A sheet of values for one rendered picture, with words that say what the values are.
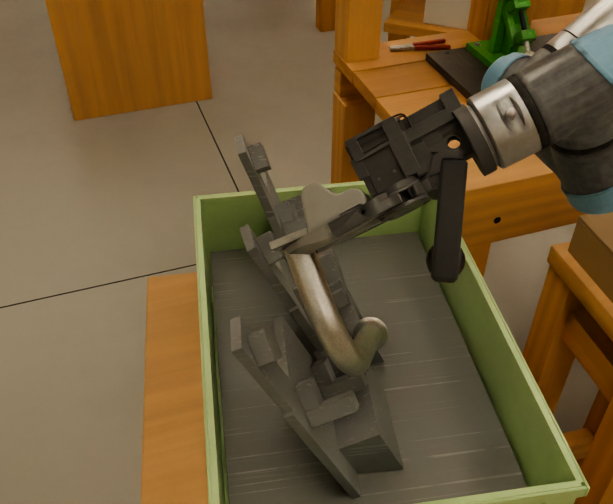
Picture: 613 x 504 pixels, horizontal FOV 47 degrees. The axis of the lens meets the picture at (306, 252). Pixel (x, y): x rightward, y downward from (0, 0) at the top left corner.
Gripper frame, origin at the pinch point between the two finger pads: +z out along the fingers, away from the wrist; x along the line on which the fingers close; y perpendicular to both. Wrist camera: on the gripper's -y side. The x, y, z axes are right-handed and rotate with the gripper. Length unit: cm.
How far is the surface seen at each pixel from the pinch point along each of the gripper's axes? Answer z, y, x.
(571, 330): -25, -28, -67
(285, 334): 9.5, -6.2, -13.8
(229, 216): 19, 17, -46
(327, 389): 9.2, -14.7, -19.3
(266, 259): 6.8, 2.6, -10.7
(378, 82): -15, 39, -98
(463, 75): -33, 32, -101
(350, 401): 4.8, -16.2, -9.4
